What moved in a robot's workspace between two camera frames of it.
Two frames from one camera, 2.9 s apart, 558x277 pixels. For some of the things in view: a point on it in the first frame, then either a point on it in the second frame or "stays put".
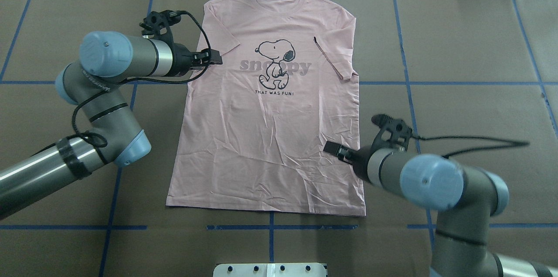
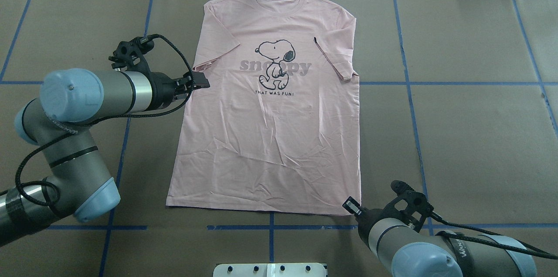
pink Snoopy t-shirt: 253,128 stays put
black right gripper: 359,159 to 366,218
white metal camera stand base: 270,270 stays put
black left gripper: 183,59 to 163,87
